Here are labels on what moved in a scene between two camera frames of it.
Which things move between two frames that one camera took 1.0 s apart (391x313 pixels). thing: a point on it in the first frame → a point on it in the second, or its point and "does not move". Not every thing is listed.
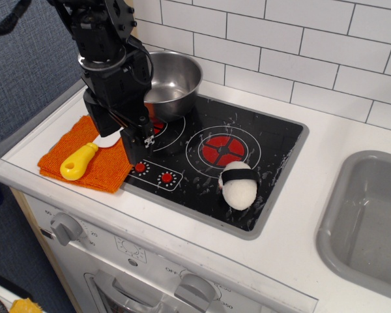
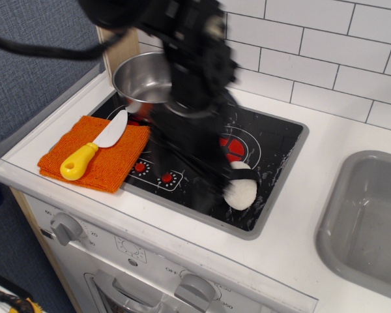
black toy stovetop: x=190 y=150 does not move
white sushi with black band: x=238 y=182 does not move
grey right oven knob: x=195 y=291 does not move
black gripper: x=120 y=81 → x=189 y=128
